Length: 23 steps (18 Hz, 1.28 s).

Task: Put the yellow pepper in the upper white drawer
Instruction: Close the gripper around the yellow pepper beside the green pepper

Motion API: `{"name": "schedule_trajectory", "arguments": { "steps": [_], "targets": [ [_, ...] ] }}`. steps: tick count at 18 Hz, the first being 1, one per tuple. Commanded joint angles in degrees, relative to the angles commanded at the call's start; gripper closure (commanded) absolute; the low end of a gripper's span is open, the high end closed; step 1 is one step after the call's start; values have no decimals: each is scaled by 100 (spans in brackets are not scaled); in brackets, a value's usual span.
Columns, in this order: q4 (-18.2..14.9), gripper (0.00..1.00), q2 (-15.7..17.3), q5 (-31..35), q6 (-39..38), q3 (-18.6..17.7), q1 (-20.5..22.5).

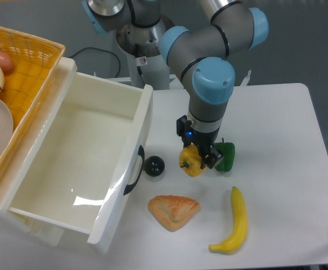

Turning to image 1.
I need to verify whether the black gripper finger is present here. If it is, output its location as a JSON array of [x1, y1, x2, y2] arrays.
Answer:
[[201, 149, 223, 169]]

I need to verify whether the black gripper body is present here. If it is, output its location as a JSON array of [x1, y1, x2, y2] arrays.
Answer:
[[176, 115, 219, 154]]

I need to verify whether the yellow bell pepper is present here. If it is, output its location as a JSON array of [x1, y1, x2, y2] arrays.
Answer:
[[179, 145, 206, 177]]

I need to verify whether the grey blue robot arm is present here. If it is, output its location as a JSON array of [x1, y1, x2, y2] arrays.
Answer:
[[83, 1, 268, 168]]

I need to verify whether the green bell pepper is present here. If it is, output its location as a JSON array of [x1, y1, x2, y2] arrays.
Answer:
[[215, 141, 236, 172]]

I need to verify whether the open upper white drawer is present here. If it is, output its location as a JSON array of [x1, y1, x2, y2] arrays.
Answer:
[[10, 73, 153, 254]]

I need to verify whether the black ball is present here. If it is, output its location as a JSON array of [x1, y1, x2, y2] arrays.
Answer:
[[144, 155, 165, 177]]

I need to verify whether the brown pastry turnover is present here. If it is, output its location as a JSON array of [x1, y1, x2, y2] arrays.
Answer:
[[147, 195, 201, 232]]

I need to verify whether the yellow banana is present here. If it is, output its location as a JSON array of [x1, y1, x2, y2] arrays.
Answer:
[[208, 186, 248, 254]]

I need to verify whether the yellow woven basket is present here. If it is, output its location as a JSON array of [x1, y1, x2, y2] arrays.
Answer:
[[0, 22, 66, 199]]

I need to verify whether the black drawer handle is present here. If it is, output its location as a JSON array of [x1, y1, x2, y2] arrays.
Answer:
[[123, 145, 145, 196]]

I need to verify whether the black cable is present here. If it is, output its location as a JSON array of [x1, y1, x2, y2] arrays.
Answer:
[[67, 47, 146, 85]]

